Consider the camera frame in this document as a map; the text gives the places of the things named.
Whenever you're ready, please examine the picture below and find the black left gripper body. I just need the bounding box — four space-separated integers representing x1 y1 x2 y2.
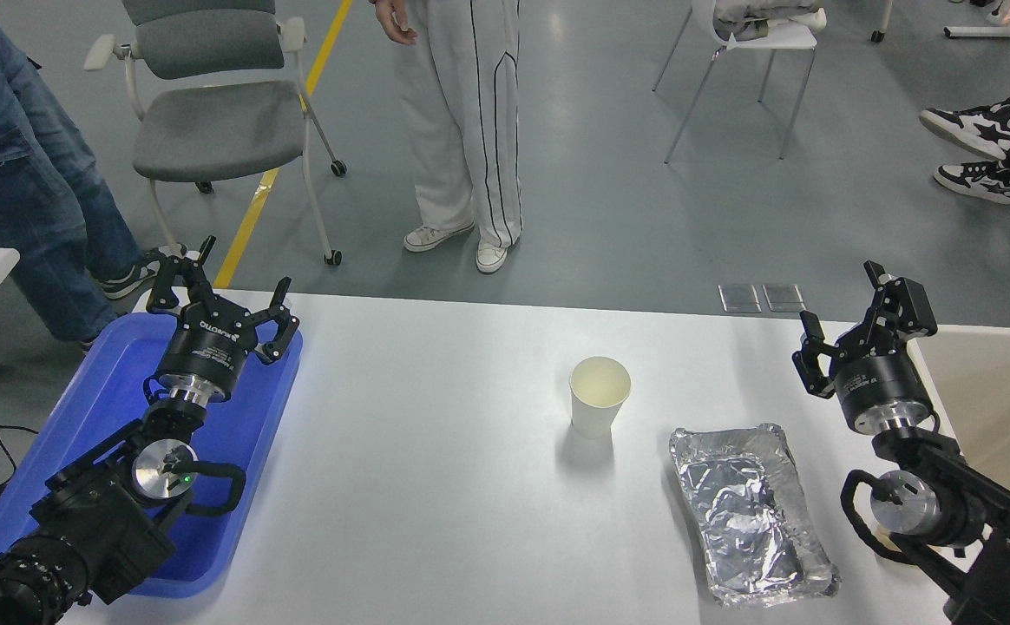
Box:
156 299 256 396

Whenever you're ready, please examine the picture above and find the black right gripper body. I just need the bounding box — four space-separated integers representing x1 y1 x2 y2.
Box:
830 328 934 419

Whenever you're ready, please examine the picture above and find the white paper cup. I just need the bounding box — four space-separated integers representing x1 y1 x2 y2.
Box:
569 356 632 439

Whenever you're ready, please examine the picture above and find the person's right hand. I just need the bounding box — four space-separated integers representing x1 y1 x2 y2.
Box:
373 0 419 46

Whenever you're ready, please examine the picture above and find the clear floor plate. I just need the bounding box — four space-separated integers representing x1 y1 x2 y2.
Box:
718 284 762 313
763 283 807 313

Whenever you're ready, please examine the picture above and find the blue plastic tray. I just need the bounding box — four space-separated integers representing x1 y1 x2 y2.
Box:
0 311 305 600

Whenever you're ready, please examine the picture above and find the large pale bin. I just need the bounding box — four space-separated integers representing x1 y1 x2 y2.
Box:
902 324 1010 556

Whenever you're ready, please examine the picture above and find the grey office chair with armrests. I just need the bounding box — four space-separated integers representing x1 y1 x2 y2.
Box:
84 0 348 266

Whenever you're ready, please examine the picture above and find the crumpled foil tray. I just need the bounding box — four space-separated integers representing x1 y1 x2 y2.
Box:
668 423 842 607

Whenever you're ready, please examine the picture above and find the person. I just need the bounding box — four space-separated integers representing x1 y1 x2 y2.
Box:
370 0 525 275
0 0 183 352
919 59 1010 206

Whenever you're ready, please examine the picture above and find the white desk base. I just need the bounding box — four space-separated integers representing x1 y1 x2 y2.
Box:
943 0 1010 40

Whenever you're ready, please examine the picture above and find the white chair with metal legs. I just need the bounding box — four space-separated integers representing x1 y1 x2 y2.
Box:
653 0 827 164

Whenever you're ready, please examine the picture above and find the bundled cloth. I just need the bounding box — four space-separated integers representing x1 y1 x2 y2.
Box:
713 0 827 40

